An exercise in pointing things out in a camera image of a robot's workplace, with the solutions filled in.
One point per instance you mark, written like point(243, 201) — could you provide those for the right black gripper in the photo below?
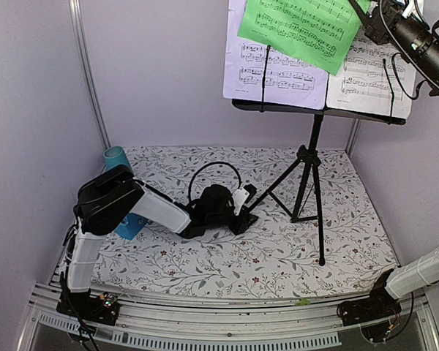
point(375, 26)

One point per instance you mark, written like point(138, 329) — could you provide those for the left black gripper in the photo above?
point(244, 223)

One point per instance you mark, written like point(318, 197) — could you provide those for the green paper sheet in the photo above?
point(319, 32)

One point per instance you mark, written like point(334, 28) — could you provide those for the white sheet music page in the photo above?
point(372, 78)

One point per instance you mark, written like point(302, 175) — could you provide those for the black music stand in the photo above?
point(308, 155)

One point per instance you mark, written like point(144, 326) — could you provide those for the blue metronome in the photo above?
point(130, 226)

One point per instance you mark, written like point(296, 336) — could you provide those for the purple paper sheet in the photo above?
point(256, 73)

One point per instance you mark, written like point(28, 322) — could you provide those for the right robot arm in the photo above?
point(402, 25)

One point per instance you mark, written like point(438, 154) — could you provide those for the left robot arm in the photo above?
point(113, 197)

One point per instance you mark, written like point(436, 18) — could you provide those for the floral table mat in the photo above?
point(272, 259)

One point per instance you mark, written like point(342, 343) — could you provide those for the teal cylinder cup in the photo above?
point(114, 157)

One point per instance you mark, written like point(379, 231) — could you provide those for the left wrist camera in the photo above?
point(241, 196)

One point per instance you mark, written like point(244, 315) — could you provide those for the aluminium front rail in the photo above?
point(154, 321)

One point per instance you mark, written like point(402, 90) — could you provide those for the right aluminium frame post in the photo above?
point(352, 137)

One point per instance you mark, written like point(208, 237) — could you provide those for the aluminium frame post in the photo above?
point(83, 52)
point(352, 137)

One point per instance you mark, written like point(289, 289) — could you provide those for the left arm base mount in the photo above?
point(103, 308)

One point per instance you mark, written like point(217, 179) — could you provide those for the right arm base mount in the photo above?
point(378, 304)

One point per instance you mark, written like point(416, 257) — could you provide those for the left aluminium frame post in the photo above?
point(83, 52)

